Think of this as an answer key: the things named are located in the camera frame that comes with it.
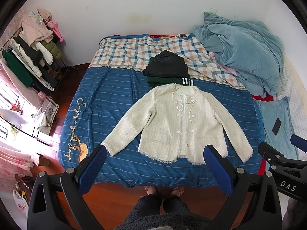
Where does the cream tweed jacket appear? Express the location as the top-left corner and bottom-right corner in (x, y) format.
(102, 84), (253, 165)

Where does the clothes rack with garments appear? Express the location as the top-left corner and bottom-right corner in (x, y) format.
(1, 8), (70, 95)

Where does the pink clothes hanger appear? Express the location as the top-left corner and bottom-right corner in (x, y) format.
(47, 20), (64, 42)

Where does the light blue pillow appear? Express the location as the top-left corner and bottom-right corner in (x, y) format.
(256, 97), (298, 159)

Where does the black smartphone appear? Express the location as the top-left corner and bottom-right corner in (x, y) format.
(272, 118), (281, 136)

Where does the person's right foot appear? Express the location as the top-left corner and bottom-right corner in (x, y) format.
(171, 187), (185, 197)

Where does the person's foot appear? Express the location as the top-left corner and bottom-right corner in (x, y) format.
(171, 187), (185, 197)
(144, 186), (158, 195)

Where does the white quilted blanket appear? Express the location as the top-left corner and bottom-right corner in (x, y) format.
(276, 54), (307, 139)

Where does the person's left foot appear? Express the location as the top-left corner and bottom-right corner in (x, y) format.
(144, 186), (158, 195)

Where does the white shopping bag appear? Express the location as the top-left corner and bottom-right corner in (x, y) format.
(12, 190), (29, 217)

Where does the blue striped bed sheet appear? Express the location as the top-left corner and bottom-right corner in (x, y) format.
(58, 67), (264, 188)

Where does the floral cloth on stool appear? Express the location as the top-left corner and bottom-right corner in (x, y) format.
(34, 97), (59, 135)

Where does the red flower pot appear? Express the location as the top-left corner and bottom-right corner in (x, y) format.
(10, 101), (23, 115)

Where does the pink floral curtain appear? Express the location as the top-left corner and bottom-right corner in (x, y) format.
(1, 58), (46, 192)

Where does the light blue rumpled duvet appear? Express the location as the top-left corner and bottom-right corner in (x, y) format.
(190, 12), (283, 97)

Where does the dark green striped-cuff garment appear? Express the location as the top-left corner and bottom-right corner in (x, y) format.
(147, 76), (194, 88)

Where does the black folded garment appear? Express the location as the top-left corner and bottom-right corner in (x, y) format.
(142, 50), (189, 78)

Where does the plaid checkered bed cover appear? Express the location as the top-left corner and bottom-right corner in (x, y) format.
(89, 34), (246, 90)

